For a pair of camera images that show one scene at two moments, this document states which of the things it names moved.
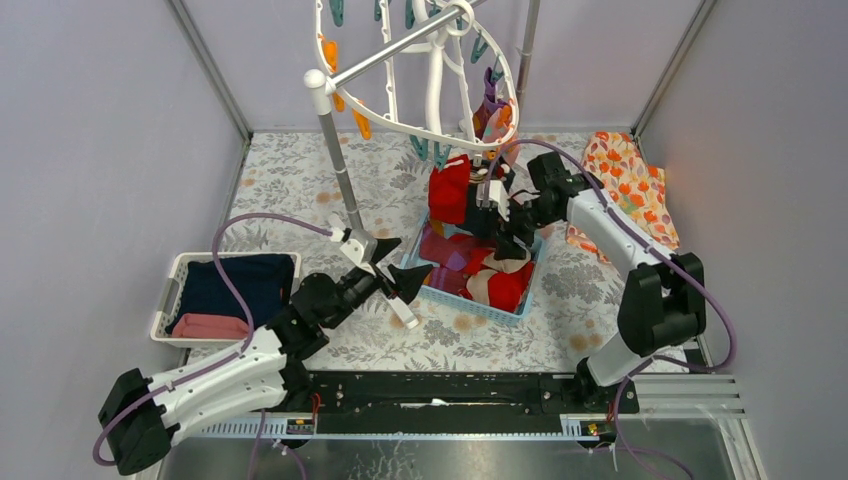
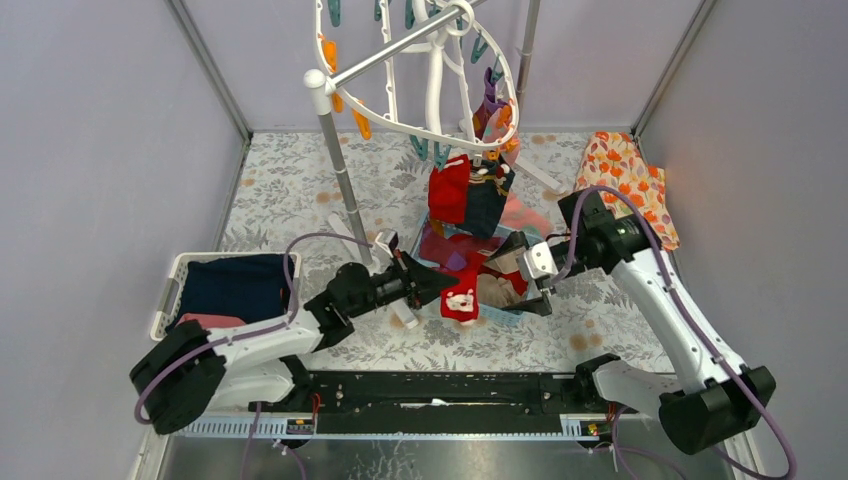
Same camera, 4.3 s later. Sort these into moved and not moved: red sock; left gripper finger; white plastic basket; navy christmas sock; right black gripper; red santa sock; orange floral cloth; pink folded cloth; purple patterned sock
Moved: right black gripper; red santa sock; left gripper finger
Not moved: orange floral cloth; navy christmas sock; white plastic basket; purple patterned sock; red sock; pink folded cloth
